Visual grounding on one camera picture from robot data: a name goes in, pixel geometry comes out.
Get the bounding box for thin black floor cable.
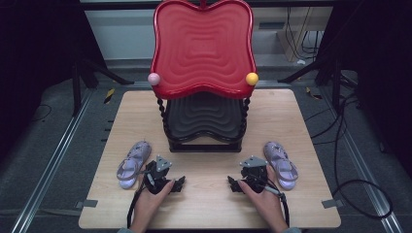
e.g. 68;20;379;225
31;103;53;123

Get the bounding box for grey tape piece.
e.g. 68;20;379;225
75;199;99;209
321;198;344;210

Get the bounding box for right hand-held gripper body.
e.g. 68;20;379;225
239;155;270;195

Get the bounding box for black metal stand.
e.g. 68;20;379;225
70;48;136;118
277;52;359;115

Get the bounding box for person's left hand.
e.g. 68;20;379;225
130;179;177;228

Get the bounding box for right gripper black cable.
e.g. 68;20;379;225
251;176;292;227

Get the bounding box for red and black shoe rack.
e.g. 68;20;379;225
147;0;260;154

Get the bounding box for purple child sandal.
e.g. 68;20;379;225
262;141;299;191
116;140;153;190

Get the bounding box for black wall cables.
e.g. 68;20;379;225
284;6;326;62

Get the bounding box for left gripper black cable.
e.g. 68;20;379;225
126;173;154;229

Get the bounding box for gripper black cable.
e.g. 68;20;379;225
126;173;154;229
251;176;292;227

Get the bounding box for black floor cable loop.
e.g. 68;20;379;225
303;92;395;220

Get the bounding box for aluminium floor rail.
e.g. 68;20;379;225
318;86;405;233
10;89;95;233

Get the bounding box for yellow black tape piece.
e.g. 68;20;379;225
305;86;323;100
103;87;117;105

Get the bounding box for person's right hand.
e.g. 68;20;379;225
237;175;290;228

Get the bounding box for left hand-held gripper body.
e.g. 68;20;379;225
141;154;178;195

